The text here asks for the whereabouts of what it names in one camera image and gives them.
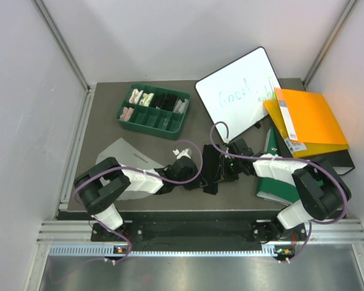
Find purple cable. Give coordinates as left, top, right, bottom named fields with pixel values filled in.
left=73, top=139, right=203, bottom=264
left=210, top=121, right=349, bottom=263

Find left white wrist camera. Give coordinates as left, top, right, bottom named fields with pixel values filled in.
left=173, top=148, right=192, bottom=159

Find green binder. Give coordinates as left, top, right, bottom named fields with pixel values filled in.
left=255, top=126, right=299, bottom=205

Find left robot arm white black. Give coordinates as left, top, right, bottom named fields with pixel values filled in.
left=73, top=156, right=206, bottom=241

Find black rolled underwear in tray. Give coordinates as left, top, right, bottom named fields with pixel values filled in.
left=150, top=93, right=177, bottom=112

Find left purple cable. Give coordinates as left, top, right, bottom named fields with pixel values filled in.
left=73, top=139, right=203, bottom=264

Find aluminium frame rail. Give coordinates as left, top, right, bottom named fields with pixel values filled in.
left=33, top=0, right=92, bottom=92

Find pink rolled socks top-left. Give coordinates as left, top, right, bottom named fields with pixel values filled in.
left=129, top=89, right=143, bottom=104

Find black binder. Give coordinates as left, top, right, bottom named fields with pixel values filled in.
left=271, top=125, right=355, bottom=175

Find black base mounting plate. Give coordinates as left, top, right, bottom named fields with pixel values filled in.
left=90, top=220, right=310, bottom=243

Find cream rolled socks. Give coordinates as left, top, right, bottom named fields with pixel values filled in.
left=139, top=93, right=154, bottom=107

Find green compartment tray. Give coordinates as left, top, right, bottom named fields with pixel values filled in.
left=116, top=83, right=190, bottom=140

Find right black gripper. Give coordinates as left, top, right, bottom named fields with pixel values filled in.
left=214, top=155, right=243, bottom=184

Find white whiteboard black frame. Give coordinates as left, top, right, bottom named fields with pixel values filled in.
left=195, top=47, right=281, bottom=142

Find white slotted cable duct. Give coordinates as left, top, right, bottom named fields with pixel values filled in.
left=49, top=244, right=278, bottom=257

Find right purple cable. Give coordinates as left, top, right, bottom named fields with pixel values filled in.
left=210, top=121, right=349, bottom=263

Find grey rolled socks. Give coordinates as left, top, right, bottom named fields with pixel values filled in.
left=173, top=99, right=189, bottom=114

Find black underwear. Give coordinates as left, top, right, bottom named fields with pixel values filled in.
left=201, top=144, right=220, bottom=195
left=150, top=93, right=177, bottom=112

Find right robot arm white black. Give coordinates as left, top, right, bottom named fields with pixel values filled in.
left=214, top=139, right=351, bottom=240

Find grey underwear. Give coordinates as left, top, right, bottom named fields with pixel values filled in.
left=96, top=138, right=164, bottom=201

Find pink rolled socks bottom-left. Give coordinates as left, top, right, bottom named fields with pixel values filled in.
left=120, top=107, right=134, bottom=122

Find orange binder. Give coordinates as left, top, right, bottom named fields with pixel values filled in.
left=264, top=88, right=349, bottom=158

